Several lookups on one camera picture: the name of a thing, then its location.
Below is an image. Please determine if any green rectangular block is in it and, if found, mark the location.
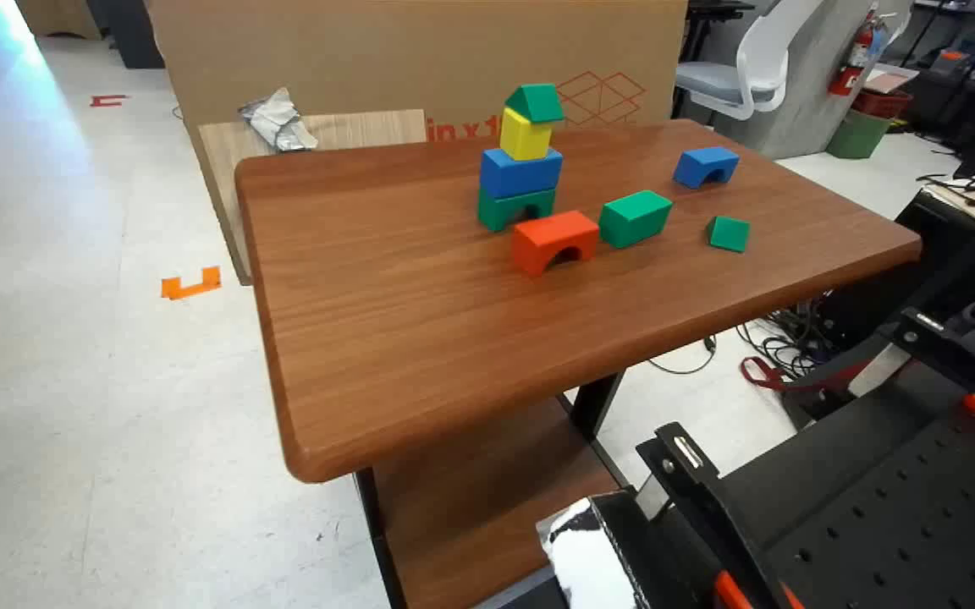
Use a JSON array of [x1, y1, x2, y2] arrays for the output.
[[596, 186, 677, 251]]

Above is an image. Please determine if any orange arch block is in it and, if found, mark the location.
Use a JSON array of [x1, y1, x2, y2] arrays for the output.
[[512, 208, 603, 280]]

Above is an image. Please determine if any green arch block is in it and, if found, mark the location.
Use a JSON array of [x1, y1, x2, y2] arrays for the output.
[[474, 184, 559, 237]]

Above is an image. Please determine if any blue rectangular block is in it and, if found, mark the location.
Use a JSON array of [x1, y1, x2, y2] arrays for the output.
[[478, 145, 565, 204]]

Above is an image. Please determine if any yellow cube block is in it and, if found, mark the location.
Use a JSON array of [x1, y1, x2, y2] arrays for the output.
[[497, 105, 559, 166]]

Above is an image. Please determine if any green roof-shaped block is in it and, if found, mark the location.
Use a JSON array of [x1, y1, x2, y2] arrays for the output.
[[506, 83, 570, 130]]

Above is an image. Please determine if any green wedge block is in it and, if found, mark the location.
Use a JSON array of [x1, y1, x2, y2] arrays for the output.
[[706, 215, 754, 259]]

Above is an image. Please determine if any blue arch block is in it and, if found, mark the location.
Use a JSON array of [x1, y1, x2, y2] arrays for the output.
[[672, 145, 741, 195]]

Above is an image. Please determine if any black table leg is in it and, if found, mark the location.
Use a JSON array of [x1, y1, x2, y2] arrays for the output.
[[570, 370, 630, 443], [351, 466, 409, 609]]

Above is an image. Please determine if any wooden lower table shelf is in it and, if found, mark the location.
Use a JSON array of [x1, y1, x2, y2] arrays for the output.
[[367, 394, 628, 609]]

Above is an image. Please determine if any large cardboard box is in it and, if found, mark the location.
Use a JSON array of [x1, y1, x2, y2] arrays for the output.
[[147, 0, 691, 163]]

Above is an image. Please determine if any shiny metal object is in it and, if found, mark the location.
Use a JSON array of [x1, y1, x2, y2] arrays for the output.
[[535, 492, 654, 609]]

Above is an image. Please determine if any crumpled white plastic bag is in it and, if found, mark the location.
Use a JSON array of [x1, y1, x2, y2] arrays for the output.
[[236, 84, 323, 155]]

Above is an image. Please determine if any grey office chair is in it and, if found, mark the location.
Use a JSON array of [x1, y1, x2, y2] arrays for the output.
[[674, 0, 829, 125]]

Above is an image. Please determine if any green waste bin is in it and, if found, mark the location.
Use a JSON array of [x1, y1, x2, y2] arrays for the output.
[[828, 108, 890, 163]]

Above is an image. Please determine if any red fire extinguisher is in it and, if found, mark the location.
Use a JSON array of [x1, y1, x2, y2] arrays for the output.
[[828, 12, 893, 102]]

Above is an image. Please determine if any black floor cable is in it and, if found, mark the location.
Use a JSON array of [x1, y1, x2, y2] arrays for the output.
[[647, 332, 720, 379]]

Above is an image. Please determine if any black clamp orange handle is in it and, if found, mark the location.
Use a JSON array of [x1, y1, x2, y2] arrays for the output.
[[888, 308, 975, 448], [632, 419, 813, 609]]

